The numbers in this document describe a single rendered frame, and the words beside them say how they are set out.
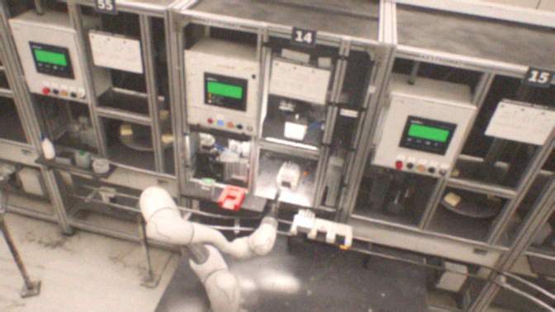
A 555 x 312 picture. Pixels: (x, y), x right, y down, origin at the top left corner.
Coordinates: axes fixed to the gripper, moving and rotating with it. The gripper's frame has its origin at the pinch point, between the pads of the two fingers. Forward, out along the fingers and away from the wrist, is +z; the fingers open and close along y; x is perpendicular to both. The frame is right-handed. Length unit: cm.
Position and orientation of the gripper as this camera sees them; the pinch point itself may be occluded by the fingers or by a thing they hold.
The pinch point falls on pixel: (277, 197)
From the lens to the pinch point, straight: 241.1
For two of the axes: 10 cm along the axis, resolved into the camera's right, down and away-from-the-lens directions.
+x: -9.7, -2.0, 1.2
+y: 0.9, -7.9, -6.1
